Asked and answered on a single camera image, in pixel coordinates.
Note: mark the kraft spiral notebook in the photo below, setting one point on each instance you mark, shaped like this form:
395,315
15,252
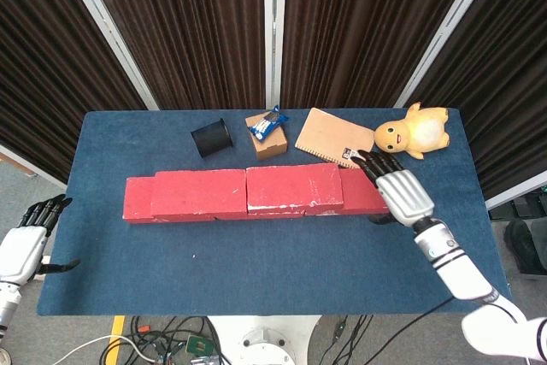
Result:
333,136

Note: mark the blue table cloth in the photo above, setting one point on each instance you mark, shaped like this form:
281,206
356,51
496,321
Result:
256,262

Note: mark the green circuit board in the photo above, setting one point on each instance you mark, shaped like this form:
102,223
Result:
199,345

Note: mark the small cardboard box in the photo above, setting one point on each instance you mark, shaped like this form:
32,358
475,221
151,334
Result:
271,147

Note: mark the dark brown pleated curtain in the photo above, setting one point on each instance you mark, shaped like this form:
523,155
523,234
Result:
184,31
508,74
42,61
363,27

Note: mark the blue cookie packet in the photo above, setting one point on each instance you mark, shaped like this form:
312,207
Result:
266,124

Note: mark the white aluminium partition post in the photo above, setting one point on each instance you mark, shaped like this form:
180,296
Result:
448,27
107,27
274,31

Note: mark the red foam brick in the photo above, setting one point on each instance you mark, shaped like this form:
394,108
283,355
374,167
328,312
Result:
198,192
256,216
290,187
137,200
359,194

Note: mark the white aluminium partition rail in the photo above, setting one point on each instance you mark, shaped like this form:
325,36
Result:
25,164
521,190

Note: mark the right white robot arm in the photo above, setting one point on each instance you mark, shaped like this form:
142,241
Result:
461,275

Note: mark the yellow floor tape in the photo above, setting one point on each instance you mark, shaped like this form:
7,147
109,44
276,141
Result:
114,339

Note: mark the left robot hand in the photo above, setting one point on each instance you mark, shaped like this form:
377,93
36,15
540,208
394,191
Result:
19,249

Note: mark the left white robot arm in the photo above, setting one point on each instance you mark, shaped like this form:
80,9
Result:
7,301

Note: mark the yellow plush toy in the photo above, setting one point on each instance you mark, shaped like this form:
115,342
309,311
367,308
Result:
421,132

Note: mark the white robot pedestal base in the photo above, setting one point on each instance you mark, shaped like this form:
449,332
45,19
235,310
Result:
265,339

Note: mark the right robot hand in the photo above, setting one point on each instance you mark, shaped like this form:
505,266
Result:
404,198

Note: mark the black mesh pen cup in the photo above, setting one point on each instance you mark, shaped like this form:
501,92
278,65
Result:
210,138

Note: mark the black shoe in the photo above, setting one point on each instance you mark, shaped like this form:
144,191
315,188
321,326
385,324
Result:
525,245

